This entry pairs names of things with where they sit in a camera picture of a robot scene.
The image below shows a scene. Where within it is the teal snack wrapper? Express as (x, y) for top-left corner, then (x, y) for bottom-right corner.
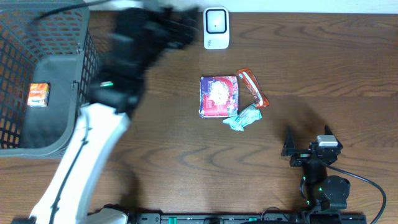
(223, 103), (262, 131)

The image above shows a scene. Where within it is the orange snack bar wrapper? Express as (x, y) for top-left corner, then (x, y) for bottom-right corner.
(236, 68), (269, 109)

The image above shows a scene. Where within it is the purple red tissue pack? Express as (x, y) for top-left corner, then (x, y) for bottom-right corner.
(198, 76), (239, 118)

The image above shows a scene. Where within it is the small orange box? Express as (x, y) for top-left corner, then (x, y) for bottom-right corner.
(27, 83), (50, 107)

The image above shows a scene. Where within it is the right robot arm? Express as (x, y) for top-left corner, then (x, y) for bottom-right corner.
(281, 126), (351, 213)

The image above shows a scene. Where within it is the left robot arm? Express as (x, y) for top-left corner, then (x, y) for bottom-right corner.
(14, 7), (198, 223)

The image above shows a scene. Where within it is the white barcode scanner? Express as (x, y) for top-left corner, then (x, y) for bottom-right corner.
(203, 7), (230, 50)

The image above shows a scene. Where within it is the grey plastic mesh basket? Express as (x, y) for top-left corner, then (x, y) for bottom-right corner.
(1, 0), (99, 159)

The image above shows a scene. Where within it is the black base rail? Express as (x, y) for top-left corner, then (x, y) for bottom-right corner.
(130, 212), (367, 224)

